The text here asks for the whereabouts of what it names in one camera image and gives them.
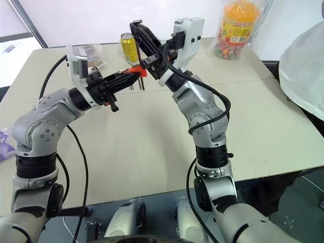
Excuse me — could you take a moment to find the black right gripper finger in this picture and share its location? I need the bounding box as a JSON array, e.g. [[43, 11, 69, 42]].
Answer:
[[129, 21, 163, 61], [138, 22, 168, 54]]

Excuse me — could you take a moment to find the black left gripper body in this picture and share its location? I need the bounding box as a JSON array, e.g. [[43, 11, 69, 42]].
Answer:
[[86, 66, 120, 113]]

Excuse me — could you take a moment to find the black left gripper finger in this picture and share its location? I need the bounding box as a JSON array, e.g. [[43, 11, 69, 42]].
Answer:
[[107, 72, 141, 95], [103, 69, 135, 86]]

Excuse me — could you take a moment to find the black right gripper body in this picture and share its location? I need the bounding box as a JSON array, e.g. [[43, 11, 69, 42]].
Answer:
[[141, 31, 188, 80]]

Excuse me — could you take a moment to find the orange hex key holder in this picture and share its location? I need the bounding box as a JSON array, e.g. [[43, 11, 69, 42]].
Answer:
[[126, 65, 148, 78]]

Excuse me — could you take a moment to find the yellow drink can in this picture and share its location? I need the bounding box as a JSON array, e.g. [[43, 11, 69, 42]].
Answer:
[[119, 32, 140, 65]]

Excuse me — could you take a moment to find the clear plastic packet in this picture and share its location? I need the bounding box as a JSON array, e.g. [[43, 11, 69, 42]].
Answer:
[[72, 44, 109, 69]]

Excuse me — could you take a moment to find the candy jar with orange lid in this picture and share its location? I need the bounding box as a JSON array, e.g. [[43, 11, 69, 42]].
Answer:
[[214, 0, 262, 60]]

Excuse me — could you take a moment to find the white side table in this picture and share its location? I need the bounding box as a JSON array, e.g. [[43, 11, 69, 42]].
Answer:
[[0, 32, 44, 88]]

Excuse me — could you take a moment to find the purple and white packet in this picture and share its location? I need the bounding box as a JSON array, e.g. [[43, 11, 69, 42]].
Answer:
[[0, 128, 15, 162]]

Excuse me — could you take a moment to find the silver rounded robot body part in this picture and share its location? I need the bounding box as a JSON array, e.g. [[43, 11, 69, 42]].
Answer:
[[103, 198, 147, 239], [175, 195, 209, 243]]

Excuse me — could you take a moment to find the white fabric bundle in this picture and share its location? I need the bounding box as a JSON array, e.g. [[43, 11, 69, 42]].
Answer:
[[278, 19, 324, 125]]

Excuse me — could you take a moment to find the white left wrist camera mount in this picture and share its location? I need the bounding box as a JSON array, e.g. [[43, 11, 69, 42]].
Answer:
[[65, 45, 105, 110]]

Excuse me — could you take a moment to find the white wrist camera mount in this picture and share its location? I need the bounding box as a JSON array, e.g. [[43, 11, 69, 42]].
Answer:
[[65, 45, 105, 110], [157, 17, 206, 88]]

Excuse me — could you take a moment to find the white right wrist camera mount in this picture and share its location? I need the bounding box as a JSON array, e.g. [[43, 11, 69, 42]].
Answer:
[[157, 17, 206, 88]]

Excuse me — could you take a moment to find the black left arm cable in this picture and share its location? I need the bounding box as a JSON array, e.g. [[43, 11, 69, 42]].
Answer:
[[42, 55, 90, 243]]

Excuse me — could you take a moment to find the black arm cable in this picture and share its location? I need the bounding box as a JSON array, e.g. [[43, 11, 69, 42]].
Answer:
[[160, 42, 232, 243], [42, 55, 90, 243]]

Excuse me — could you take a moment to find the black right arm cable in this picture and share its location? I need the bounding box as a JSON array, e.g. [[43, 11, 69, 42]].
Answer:
[[160, 42, 232, 243]]

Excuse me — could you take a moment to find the black diagonal frame post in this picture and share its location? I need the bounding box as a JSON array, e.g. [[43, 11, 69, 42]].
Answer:
[[13, 0, 49, 49]]

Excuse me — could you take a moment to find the black table frame bar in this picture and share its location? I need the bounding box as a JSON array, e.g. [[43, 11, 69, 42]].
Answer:
[[57, 206, 93, 218]]

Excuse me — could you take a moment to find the small metal bracket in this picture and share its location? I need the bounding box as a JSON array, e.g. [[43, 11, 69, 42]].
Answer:
[[84, 221, 103, 239]]

